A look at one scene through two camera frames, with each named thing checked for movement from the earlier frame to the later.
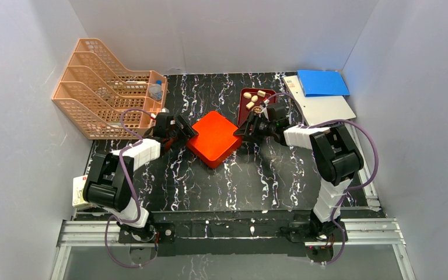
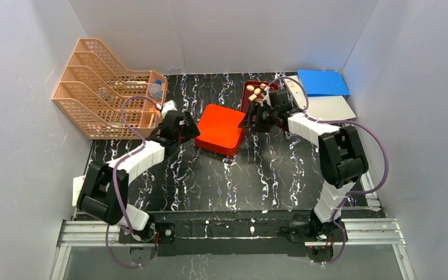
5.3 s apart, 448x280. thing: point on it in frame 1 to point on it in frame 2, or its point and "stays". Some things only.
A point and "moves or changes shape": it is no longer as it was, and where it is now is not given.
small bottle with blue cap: (155, 91) stays
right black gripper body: (253, 127) to (253, 117)
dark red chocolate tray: (250, 100) moves or changes shape
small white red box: (78, 200) stays
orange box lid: (215, 141) moves or changes shape
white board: (319, 109) stays
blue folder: (322, 83) stays
